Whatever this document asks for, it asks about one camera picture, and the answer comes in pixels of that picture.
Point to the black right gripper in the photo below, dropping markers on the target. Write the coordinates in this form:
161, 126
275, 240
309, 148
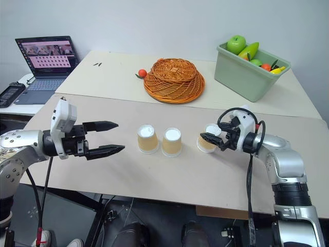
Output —
230, 141

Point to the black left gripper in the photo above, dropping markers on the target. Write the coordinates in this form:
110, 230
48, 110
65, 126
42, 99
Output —
75, 145

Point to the tan paper cup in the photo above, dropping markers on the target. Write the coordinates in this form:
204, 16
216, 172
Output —
147, 142
171, 145
205, 146

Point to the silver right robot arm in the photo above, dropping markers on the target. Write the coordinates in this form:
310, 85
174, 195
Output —
285, 159

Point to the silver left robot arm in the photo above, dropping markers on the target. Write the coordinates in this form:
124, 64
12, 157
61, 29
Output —
23, 139

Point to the orange wicker basket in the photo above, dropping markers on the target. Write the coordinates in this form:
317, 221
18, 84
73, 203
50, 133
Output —
174, 82

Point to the pale green plastic bin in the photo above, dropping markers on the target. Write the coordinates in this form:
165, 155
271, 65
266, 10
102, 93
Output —
244, 77

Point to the small orange with leaf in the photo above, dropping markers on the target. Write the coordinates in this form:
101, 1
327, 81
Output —
142, 73

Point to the small green lime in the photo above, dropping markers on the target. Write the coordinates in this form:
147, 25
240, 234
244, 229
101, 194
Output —
256, 62

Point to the orange tangerine with leaf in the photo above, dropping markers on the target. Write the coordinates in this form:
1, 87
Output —
266, 67

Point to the black power socket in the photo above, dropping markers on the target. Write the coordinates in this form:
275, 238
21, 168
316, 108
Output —
227, 232

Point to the yellow green mango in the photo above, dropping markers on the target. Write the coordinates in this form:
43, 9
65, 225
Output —
248, 51

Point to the yellow banana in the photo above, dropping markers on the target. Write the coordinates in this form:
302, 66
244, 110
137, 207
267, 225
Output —
278, 70

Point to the dark grey laptop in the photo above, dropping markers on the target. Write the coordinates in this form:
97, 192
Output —
48, 59

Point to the green apple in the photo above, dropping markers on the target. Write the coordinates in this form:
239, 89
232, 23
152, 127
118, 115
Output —
236, 44

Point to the dark rounded shape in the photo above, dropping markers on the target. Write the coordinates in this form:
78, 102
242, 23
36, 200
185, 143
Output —
193, 235
131, 235

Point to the black handheld device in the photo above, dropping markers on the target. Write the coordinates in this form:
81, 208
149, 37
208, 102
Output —
10, 94

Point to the white shoe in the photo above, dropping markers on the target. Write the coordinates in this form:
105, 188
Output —
75, 243
45, 239

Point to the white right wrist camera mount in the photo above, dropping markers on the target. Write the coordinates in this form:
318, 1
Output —
246, 123

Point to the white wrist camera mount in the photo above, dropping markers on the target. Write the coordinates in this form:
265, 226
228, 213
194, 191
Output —
246, 123
63, 115

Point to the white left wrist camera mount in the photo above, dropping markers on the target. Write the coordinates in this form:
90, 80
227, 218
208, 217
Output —
63, 115

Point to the black metal table frame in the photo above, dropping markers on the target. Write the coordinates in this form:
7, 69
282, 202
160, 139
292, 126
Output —
99, 218

